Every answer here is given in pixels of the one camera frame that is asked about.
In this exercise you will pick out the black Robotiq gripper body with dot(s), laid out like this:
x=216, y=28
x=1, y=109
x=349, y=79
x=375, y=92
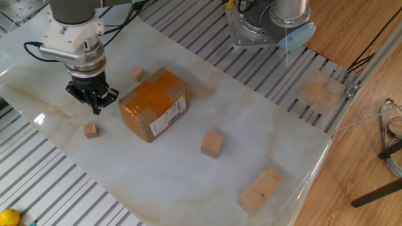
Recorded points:
x=91, y=83

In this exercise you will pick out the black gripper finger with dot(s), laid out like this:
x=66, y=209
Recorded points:
x=106, y=95
x=81, y=95

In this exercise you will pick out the small wooden cube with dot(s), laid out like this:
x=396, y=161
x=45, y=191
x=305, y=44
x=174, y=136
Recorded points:
x=91, y=131
x=136, y=74

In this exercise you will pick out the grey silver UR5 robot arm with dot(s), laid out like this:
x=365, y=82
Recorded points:
x=72, y=11

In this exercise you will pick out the yellow plastic object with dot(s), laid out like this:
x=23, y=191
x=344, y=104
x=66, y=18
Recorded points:
x=230, y=3

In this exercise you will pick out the cardboard box with orange tape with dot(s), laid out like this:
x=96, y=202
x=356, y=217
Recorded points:
x=150, y=106

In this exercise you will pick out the perforated metal breadboard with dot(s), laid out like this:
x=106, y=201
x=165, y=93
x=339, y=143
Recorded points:
x=19, y=9

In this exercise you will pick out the medium wooden cube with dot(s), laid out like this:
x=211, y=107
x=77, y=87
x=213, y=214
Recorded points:
x=213, y=144

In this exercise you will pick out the white marble slab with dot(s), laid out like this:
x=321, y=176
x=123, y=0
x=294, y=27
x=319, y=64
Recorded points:
x=235, y=110

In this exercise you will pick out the yellow round toy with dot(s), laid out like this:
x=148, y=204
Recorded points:
x=8, y=218

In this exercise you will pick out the long wooden block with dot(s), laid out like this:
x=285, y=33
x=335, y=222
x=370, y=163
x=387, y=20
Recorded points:
x=257, y=193

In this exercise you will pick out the light wooden cube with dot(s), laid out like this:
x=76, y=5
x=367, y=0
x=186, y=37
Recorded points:
x=309, y=91
x=320, y=78
x=335, y=87
x=325, y=102

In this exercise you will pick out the black chair base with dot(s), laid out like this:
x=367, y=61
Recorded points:
x=377, y=193

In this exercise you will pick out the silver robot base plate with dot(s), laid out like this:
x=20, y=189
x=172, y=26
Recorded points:
x=242, y=31

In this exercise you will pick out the metal corner bracket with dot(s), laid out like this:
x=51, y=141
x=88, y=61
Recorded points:
x=352, y=90

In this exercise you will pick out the aluminium frame post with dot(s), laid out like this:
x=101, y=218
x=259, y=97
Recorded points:
x=377, y=59

